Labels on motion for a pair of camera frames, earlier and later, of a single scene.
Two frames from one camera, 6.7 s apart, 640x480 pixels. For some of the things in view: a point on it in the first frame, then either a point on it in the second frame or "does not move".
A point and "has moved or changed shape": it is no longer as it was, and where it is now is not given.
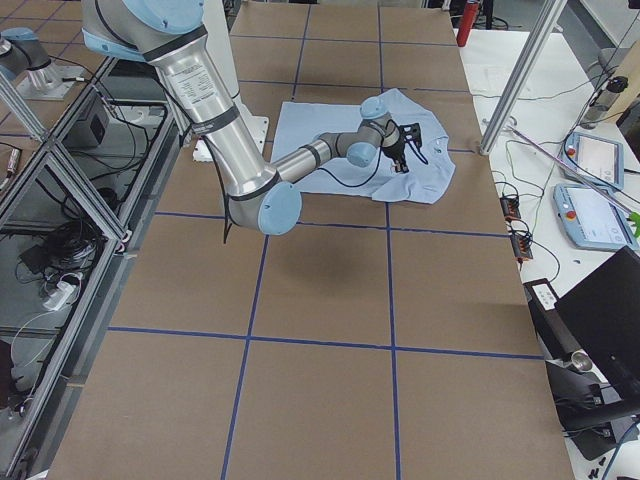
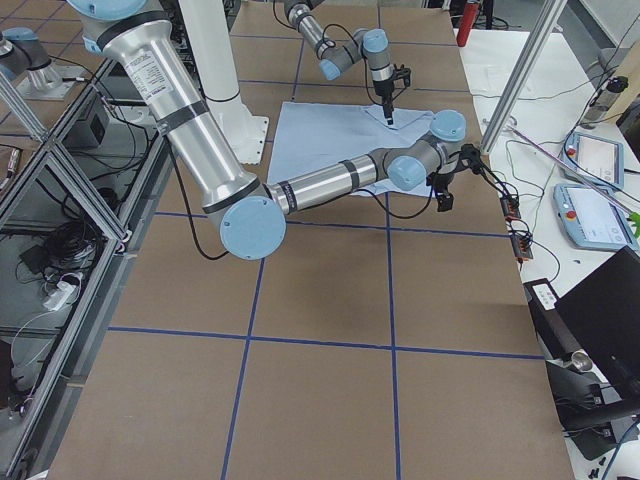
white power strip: x=62 y=290 does not move
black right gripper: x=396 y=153 -> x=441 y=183
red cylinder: x=466 y=23 does not move
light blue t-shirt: x=302 y=123 has moved or changed shape
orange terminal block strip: x=521 y=242 does not move
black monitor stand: x=596 y=420 does not move
